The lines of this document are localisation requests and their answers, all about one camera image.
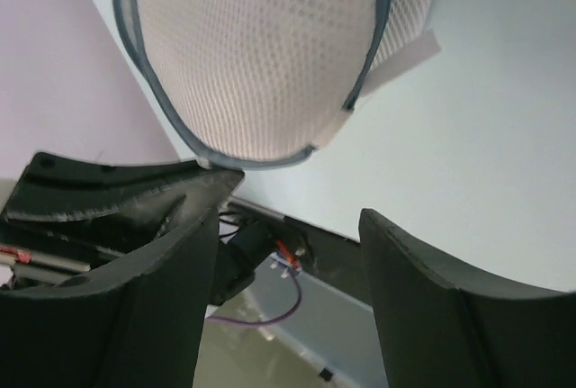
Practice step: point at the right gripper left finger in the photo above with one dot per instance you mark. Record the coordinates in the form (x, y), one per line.
(134, 322)

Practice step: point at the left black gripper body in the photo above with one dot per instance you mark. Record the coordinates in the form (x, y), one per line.
(85, 256)

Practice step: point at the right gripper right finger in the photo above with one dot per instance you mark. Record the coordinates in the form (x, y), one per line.
(442, 322)

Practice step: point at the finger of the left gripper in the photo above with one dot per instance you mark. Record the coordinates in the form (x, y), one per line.
(93, 203)

